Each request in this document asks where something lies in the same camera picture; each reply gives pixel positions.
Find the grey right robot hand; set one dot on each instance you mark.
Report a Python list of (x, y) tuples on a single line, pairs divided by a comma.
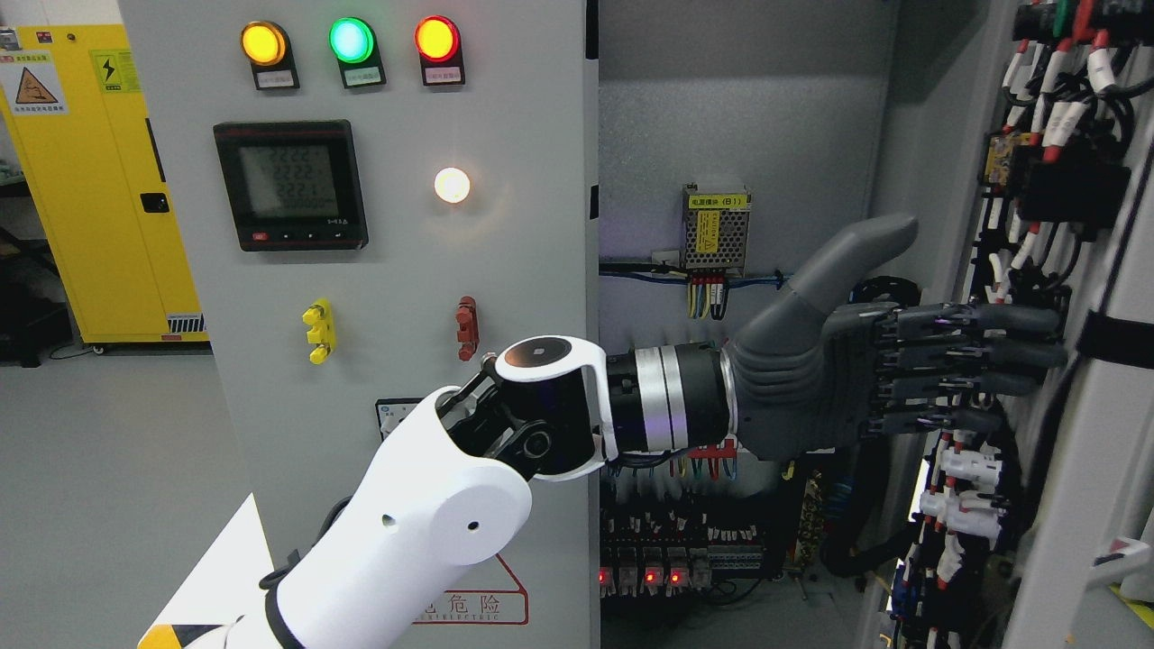
[(813, 371)]

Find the grey cabinet door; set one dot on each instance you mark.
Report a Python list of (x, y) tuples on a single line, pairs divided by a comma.
[(524, 127), (1091, 425)]

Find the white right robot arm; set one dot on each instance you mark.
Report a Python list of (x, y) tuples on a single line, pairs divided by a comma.
[(450, 487)]

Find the metal mesh power supply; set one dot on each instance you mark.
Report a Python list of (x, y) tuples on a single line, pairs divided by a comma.
[(715, 224)]

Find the relay terminal block row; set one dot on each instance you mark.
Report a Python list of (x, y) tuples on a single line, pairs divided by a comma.
[(690, 545)]

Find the red electric hazard sticker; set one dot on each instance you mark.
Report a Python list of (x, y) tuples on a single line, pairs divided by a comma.
[(490, 594)]

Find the white indicator light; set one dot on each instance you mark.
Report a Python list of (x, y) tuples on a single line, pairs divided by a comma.
[(452, 185)]

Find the red indicator light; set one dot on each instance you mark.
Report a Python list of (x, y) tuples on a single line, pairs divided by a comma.
[(440, 52)]

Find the black digital power meter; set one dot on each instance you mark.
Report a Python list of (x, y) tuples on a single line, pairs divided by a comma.
[(292, 186)]

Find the green indicator light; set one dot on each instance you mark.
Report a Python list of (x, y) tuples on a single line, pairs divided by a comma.
[(356, 51)]

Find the yellow indicator light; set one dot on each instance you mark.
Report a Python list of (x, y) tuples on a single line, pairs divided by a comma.
[(268, 49)]

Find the yellow safety cabinet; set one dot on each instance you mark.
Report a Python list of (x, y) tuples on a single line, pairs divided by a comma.
[(74, 105)]

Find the black white rotary switch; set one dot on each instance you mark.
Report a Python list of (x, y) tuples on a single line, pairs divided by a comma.
[(391, 412)]

